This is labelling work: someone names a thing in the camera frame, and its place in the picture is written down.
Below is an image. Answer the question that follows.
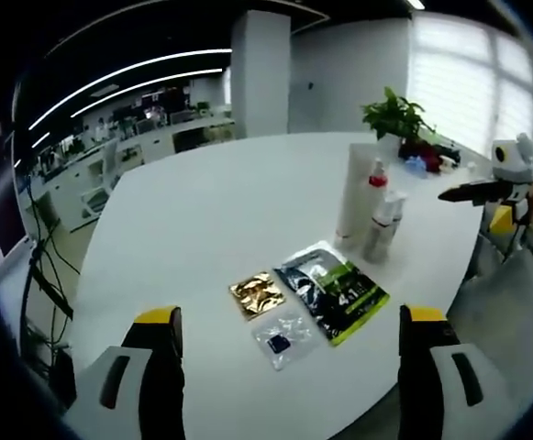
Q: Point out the dark tabletop device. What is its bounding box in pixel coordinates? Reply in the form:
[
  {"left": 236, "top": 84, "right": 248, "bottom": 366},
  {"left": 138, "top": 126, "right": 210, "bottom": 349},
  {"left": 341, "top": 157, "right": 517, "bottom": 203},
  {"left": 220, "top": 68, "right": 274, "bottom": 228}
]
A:
[{"left": 430, "top": 143, "right": 463, "bottom": 174}]

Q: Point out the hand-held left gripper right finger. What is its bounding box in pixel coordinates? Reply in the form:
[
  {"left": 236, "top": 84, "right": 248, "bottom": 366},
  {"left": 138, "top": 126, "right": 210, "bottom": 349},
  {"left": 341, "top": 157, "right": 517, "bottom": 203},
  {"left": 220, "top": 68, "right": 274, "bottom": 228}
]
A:
[{"left": 397, "top": 302, "right": 486, "bottom": 440}]

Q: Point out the tall red-collar skincare bottle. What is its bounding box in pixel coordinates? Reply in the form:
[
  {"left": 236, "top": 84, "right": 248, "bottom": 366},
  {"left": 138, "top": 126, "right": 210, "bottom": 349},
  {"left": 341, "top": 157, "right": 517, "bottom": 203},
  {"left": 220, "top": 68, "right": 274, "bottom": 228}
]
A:
[{"left": 364, "top": 157, "right": 392, "bottom": 221}]

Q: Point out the silver skincare bottle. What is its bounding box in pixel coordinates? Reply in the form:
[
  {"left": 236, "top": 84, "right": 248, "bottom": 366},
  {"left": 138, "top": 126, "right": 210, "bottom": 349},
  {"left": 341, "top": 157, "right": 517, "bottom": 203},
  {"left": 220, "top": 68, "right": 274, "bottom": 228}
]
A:
[{"left": 361, "top": 194, "right": 399, "bottom": 263}]

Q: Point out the ceiling light strip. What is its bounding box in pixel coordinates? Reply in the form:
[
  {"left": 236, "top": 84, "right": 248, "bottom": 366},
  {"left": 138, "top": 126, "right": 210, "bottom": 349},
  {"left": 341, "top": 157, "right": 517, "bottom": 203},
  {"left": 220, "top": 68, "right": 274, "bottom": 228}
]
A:
[
  {"left": 28, "top": 48, "right": 234, "bottom": 132},
  {"left": 69, "top": 67, "right": 225, "bottom": 119}
]

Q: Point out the gold skincare sachet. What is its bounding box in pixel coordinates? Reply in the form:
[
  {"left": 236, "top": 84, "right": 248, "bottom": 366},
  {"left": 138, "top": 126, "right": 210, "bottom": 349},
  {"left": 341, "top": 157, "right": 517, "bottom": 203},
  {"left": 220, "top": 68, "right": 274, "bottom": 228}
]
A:
[{"left": 228, "top": 270, "right": 287, "bottom": 324}]

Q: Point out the white office chair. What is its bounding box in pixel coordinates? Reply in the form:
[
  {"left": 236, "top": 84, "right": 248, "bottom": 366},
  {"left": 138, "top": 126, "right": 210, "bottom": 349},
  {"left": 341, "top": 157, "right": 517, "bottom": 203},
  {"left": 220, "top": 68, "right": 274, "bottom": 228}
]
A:
[{"left": 79, "top": 138, "right": 121, "bottom": 220}]

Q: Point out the white office desk row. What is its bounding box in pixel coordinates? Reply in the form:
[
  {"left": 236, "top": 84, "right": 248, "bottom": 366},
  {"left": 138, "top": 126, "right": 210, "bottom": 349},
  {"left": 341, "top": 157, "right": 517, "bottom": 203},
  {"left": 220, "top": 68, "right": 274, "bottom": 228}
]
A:
[{"left": 40, "top": 114, "right": 238, "bottom": 230}]

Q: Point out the white skincare tube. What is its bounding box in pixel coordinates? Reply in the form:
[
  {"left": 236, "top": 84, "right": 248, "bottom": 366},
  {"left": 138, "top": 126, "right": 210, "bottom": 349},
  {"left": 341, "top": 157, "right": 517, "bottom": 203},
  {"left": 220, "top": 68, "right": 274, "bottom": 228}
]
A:
[{"left": 334, "top": 142, "right": 378, "bottom": 251}]

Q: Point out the green black skincare packet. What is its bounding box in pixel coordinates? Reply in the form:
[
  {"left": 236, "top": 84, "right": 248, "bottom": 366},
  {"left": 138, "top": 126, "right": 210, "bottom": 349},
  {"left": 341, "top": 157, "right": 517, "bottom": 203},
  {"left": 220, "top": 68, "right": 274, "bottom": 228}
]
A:
[{"left": 272, "top": 239, "right": 392, "bottom": 348}]

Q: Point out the black stand with cables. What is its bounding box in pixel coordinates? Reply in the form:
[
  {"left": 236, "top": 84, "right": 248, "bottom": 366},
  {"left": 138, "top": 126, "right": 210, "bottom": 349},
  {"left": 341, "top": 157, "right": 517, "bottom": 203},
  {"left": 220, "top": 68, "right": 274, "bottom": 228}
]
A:
[{"left": 20, "top": 137, "right": 82, "bottom": 368}]

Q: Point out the potted green plant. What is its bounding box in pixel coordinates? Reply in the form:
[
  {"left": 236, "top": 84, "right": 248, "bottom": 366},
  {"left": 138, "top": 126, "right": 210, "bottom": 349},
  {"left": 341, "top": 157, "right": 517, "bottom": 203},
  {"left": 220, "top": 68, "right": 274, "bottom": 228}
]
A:
[{"left": 360, "top": 85, "right": 438, "bottom": 152}]

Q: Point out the computer monitor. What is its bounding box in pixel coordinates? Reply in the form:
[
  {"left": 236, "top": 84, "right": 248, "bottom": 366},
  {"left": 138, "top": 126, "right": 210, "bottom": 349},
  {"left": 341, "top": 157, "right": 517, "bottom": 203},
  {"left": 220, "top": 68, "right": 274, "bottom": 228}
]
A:
[{"left": 0, "top": 167, "right": 32, "bottom": 260}]

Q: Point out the clear skincare sachet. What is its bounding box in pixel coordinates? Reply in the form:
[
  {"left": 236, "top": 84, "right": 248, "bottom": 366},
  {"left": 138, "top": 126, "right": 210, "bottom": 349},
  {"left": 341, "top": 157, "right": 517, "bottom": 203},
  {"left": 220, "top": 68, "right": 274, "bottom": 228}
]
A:
[{"left": 251, "top": 310, "right": 320, "bottom": 372}]

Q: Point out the blue crumpled cloth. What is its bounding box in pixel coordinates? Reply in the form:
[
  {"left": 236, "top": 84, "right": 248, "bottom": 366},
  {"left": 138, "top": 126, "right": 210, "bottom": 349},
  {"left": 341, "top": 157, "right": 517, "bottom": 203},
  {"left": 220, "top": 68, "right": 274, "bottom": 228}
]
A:
[{"left": 403, "top": 155, "right": 428, "bottom": 174}]

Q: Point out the red cloth bundle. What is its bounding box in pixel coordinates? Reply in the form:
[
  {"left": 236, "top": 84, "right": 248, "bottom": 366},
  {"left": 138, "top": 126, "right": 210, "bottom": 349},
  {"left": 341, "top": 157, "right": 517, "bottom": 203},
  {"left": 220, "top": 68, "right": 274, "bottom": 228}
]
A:
[{"left": 397, "top": 138, "right": 437, "bottom": 173}]

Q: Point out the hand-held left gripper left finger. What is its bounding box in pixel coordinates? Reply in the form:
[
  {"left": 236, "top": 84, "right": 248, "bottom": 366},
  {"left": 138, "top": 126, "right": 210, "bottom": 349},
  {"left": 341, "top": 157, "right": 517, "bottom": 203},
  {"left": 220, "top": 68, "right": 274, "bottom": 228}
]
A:
[{"left": 73, "top": 305, "right": 185, "bottom": 440}]

